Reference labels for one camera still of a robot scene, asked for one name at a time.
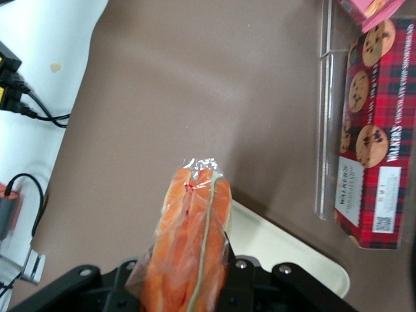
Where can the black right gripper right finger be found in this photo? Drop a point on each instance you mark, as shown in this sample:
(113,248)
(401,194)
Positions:
(240,276)

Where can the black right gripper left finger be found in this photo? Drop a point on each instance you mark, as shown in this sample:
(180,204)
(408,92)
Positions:
(122,276)

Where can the plastic orange sandwich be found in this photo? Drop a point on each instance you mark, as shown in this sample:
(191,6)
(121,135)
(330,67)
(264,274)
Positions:
(182,243)

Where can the cream plastic tray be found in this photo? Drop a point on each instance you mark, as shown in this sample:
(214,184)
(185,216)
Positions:
(286,247)

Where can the orange and grey device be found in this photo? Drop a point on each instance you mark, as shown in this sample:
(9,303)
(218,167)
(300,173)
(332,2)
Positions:
(8,211)

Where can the clear acrylic display holder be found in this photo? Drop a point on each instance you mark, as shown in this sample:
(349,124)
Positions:
(325,130)

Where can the brown table mat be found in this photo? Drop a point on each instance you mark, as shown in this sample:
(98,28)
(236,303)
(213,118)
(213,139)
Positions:
(195,97)

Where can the red tartan cookie box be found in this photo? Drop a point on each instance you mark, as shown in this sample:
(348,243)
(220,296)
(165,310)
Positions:
(383,130)

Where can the black box with yellow labels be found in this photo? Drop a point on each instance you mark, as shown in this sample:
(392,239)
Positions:
(8,61)

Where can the pink snack box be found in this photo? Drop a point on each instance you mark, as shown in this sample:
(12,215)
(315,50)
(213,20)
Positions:
(373,13)

